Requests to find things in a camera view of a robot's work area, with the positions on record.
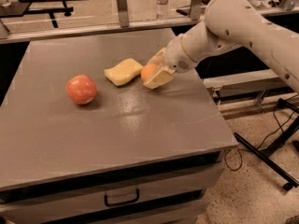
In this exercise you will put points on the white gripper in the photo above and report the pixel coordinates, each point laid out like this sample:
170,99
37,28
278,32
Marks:
175,56

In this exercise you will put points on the orange fruit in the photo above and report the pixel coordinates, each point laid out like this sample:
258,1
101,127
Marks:
148,70

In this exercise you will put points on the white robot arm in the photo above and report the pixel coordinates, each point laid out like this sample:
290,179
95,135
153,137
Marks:
228,25

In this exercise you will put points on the yellow sponge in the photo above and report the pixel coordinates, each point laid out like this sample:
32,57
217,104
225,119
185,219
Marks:
123,72

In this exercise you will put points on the clear plastic water bottle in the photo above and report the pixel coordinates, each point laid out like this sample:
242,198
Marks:
161,9

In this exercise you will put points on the red apple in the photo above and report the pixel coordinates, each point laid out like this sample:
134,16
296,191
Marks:
81,89

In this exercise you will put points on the black floor stand base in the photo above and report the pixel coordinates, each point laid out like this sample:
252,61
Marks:
288,128

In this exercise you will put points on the black drawer handle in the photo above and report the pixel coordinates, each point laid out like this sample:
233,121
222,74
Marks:
120,197

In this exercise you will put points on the metal rail frame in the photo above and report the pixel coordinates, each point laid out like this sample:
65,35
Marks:
95,17

